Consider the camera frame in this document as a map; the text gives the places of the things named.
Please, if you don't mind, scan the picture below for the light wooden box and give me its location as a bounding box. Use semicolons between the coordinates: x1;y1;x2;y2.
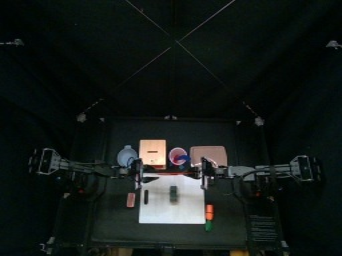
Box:
137;139;168;170

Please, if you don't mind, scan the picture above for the pink rectangular toy piece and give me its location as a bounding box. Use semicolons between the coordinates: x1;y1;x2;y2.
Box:
125;192;136;209

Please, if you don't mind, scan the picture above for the pink wooden board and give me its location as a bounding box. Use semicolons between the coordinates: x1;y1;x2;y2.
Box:
188;145;228;168

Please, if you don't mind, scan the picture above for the white cutting board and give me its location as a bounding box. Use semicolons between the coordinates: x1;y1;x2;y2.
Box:
137;172;206;225

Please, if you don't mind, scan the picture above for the pale blue bowl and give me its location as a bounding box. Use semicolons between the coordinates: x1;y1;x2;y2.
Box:
116;144;138;168

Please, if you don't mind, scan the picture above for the dark green sushi roll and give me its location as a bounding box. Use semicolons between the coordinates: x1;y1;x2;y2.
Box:
168;185;180;204

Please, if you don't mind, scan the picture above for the orange toy carrot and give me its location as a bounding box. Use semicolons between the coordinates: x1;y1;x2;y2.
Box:
204;204;214;233

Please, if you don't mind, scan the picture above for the blue plastic utensil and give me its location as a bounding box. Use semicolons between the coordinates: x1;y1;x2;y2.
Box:
176;154;192;167

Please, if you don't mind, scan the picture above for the thin diagonal cord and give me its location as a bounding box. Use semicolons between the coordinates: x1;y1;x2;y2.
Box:
124;0;260;118
83;0;236;115

